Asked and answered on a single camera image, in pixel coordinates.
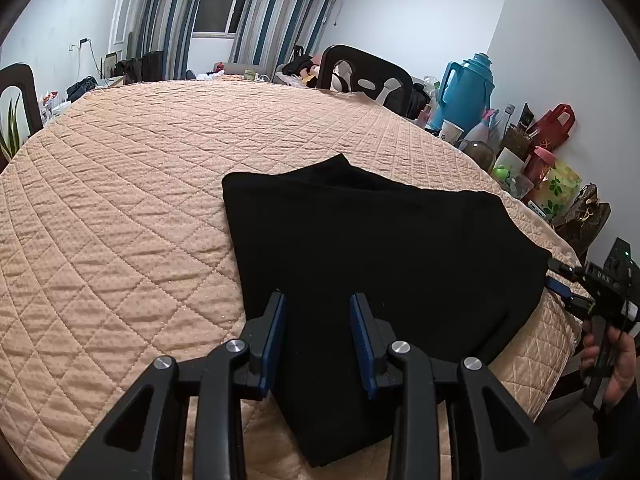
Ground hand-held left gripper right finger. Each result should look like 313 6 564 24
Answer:
349 292 571 480

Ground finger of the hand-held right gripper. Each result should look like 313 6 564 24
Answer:
547 257 596 286
544 275 596 318

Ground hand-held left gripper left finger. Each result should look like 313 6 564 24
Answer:
57 290 288 480

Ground black pants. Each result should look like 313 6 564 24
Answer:
221 154 553 468

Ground person's right forearm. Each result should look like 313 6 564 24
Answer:
595 395 640 461

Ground person's right hand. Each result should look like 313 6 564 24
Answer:
580 317 638 407

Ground brown patterned handbag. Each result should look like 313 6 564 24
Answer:
552 183 612 261

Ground leaf print bag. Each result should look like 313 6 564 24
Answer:
525 160 583 221

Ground pink tumbler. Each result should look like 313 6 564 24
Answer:
522 146 556 183

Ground white box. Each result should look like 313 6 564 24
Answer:
492 147 526 176

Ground wicker basket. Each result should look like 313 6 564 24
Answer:
500 122 533 156

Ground red gift bag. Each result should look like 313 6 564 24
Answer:
530 104 576 148

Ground glass jar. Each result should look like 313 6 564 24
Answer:
457 139 496 171

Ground white pink bottle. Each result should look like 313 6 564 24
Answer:
467 110 501 143

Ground white paper cup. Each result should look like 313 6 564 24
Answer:
439 120 465 146

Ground peach quilted blanket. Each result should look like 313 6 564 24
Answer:
0 74 588 480

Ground blue thermos jug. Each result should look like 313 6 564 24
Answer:
429 52 496 133

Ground pile of plush toys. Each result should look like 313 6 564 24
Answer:
277 52 321 86

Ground dark wooden chair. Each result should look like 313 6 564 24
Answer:
0 62 45 173
317 44 414 116

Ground black bag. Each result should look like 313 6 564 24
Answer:
66 76 98 102

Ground striped curtain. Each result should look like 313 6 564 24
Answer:
230 0 341 68
127 0 211 81

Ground green potted plant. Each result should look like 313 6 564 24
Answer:
0 92 26 161

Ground window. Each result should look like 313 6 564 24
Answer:
192 0 256 36

